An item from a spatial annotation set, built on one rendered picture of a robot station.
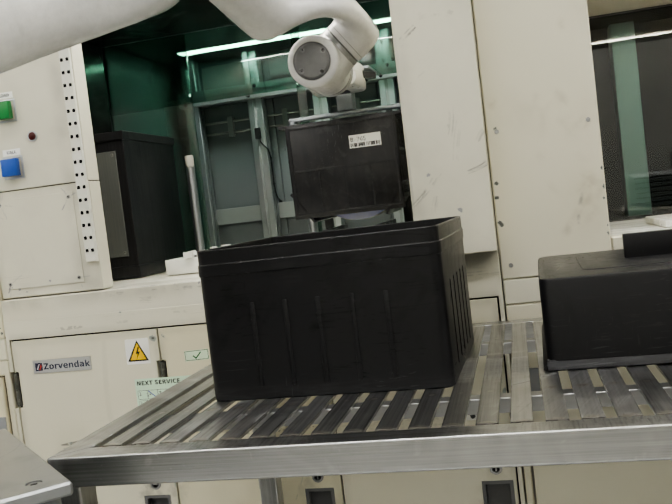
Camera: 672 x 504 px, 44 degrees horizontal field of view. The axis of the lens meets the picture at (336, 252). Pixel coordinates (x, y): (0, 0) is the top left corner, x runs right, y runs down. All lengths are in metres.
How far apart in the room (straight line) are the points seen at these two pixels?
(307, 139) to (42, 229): 0.50
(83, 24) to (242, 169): 1.39
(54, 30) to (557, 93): 0.73
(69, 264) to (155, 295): 0.17
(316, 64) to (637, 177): 0.74
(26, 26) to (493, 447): 0.62
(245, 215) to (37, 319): 0.90
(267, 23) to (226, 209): 1.11
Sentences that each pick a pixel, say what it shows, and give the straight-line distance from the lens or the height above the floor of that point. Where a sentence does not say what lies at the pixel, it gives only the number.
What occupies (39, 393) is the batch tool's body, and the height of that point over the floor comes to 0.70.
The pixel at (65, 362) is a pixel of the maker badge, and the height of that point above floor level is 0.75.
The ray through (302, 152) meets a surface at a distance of 1.57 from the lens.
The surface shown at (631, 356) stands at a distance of 0.93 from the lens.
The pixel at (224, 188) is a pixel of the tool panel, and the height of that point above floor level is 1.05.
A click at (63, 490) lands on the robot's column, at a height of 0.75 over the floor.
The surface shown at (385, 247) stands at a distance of 0.87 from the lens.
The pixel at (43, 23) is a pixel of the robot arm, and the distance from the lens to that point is 0.95.
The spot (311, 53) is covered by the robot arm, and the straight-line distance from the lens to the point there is 1.36.
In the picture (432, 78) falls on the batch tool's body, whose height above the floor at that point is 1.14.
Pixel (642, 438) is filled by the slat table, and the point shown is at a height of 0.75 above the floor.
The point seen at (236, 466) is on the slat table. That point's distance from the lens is 0.77.
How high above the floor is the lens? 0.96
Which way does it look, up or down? 3 degrees down
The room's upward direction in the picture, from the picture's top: 7 degrees counter-clockwise
